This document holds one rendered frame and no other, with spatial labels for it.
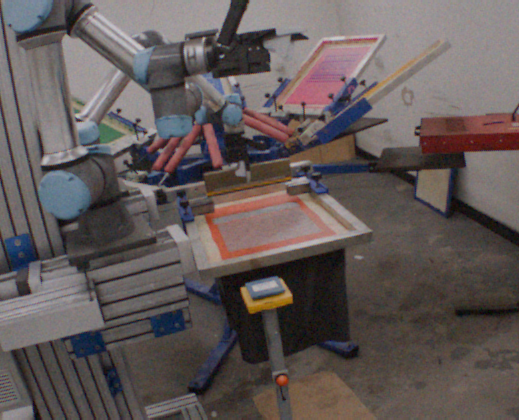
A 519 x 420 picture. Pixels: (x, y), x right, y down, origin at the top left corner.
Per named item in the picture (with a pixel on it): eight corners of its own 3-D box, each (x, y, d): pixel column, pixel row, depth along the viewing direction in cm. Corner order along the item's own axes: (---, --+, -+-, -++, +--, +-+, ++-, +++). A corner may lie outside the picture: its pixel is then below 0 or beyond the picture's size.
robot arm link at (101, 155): (127, 186, 140) (116, 135, 136) (109, 203, 127) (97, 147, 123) (86, 192, 142) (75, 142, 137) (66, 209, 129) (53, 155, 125)
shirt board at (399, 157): (463, 158, 293) (462, 144, 291) (466, 180, 257) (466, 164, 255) (237, 170, 338) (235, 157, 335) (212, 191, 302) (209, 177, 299)
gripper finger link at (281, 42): (310, 54, 99) (272, 61, 106) (306, 23, 98) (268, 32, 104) (300, 54, 97) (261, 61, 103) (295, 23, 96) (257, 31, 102)
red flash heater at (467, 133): (526, 132, 278) (525, 111, 275) (541, 153, 238) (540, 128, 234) (423, 136, 299) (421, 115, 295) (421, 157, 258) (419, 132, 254)
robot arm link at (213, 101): (160, 20, 179) (250, 110, 206) (148, 23, 188) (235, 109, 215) (139, 44, 177) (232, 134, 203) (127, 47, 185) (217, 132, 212)
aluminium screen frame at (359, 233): (373, 241, 186) (372, 230, 185) (200, 280, 177) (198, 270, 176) (306, 184, 260) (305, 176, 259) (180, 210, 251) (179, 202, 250)
